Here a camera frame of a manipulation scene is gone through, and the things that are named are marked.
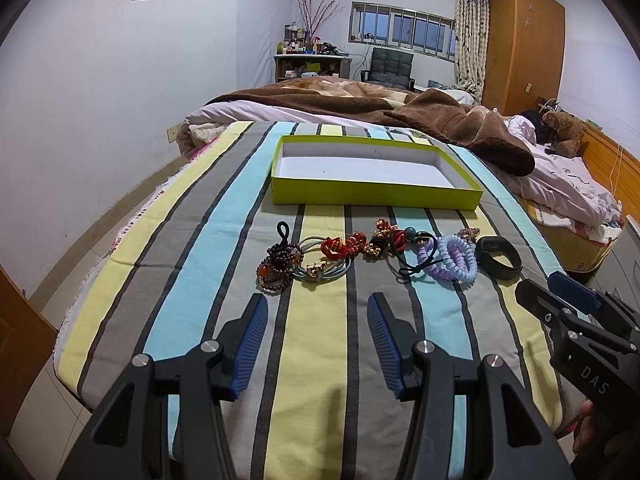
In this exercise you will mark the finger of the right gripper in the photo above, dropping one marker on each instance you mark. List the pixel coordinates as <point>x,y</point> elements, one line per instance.
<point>577,295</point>
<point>542,309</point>

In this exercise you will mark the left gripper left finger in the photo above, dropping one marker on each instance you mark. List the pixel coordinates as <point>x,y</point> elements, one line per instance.
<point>163,419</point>

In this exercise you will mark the wall power socket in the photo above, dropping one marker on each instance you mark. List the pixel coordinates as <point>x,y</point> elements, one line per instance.
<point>173,132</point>

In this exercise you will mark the pink floral duvet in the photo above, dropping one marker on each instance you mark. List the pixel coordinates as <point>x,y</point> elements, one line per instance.
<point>561,187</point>

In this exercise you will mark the wooden door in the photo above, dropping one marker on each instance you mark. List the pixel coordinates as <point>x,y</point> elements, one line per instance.
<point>27,341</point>

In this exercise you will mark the black office chair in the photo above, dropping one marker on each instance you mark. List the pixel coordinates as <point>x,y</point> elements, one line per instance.
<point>389,68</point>

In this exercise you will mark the barred window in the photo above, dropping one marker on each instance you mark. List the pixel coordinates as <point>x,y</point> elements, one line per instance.
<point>399,28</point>

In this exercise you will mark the green shallow cardboard box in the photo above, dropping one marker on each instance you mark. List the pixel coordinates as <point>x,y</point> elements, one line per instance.
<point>357,171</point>

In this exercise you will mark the wooden bed headboard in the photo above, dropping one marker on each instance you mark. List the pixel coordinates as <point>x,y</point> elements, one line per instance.
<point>613,166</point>

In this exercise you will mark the patterned window curtain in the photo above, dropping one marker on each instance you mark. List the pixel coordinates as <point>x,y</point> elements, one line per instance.
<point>471,25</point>

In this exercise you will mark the striped bed cover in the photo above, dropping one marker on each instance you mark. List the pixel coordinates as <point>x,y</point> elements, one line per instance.
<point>317,406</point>

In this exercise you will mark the brown fleece blanket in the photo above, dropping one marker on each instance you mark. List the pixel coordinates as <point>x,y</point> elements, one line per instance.
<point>433,112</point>

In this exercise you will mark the brown teddy bear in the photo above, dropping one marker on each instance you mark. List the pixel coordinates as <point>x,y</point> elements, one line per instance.
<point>567,132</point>

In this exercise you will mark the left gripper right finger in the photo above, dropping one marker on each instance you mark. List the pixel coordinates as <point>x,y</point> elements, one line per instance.
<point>505,435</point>

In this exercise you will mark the red gold bead charm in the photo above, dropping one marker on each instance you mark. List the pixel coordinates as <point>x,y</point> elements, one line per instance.
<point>388,240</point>

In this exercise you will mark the cluttered desk shelf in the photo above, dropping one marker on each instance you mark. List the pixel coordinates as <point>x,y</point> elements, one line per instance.
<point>296,58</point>

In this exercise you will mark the grey bedside cabinet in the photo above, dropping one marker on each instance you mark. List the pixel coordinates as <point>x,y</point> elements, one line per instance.
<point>619,272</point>

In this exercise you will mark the purple branch decoration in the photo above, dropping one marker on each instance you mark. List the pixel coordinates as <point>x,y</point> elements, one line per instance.
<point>315,14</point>

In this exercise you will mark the wooden wardrobe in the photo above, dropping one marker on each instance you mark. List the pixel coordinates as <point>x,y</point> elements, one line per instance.
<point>525,54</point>

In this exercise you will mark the person's right hand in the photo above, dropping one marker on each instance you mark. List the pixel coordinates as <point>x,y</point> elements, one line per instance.
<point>586,427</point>

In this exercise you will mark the black smart wristband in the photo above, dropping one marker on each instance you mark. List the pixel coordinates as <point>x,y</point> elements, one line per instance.
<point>498,258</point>

